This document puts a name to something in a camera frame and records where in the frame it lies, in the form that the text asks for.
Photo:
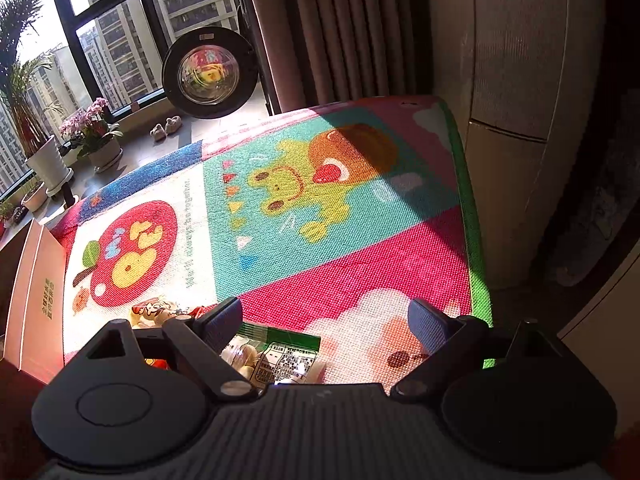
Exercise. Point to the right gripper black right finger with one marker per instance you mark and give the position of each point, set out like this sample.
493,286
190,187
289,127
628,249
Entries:
454,347

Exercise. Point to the low white planter bowl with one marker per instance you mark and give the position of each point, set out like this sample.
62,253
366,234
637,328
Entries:
35,197

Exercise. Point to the red cartoon snack bag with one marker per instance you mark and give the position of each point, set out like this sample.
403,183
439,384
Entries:
156,311

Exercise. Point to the pair of white slippers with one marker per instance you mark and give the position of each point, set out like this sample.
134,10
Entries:
161,131

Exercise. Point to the round washing machine door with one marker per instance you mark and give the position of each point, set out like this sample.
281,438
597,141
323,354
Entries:
210,72

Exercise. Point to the beige curtain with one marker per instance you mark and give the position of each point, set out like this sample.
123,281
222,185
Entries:
323,51

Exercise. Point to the pink orchid in pot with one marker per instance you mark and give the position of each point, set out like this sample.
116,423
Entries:
95,137

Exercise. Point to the colourful cartoon play mat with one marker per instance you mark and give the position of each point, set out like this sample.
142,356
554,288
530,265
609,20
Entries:
325,221

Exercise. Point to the brown cardboard box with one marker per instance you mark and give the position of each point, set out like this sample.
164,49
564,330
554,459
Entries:
33,267

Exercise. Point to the tall plant in white pot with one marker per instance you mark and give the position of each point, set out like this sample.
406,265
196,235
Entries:
39,148

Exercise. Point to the green edged clear snack packet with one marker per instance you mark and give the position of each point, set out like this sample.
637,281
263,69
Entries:
270,356

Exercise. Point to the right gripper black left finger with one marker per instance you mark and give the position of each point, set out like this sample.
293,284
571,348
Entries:
197,345

